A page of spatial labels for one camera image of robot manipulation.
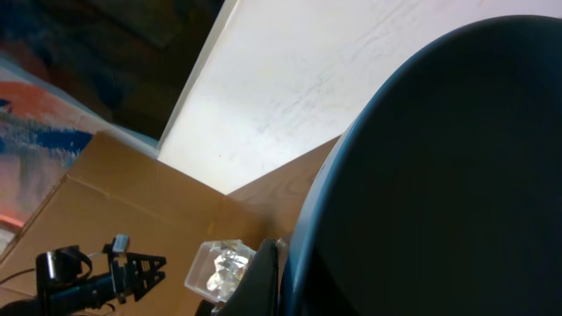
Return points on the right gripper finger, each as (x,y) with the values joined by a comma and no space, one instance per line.
(257,293)

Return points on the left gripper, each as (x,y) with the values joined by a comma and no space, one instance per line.
(136,273)

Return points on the white napkin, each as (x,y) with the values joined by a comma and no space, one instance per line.
(229,271)

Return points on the dark blue plate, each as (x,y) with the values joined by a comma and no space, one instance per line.
(444,195)

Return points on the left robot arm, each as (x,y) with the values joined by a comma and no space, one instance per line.
(65,283)

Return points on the clear plastic bin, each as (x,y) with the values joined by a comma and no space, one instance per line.
(203,267)

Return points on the brown cardboard box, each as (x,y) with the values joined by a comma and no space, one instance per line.
(114,189)

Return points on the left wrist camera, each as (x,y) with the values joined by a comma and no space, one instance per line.
(120,244)

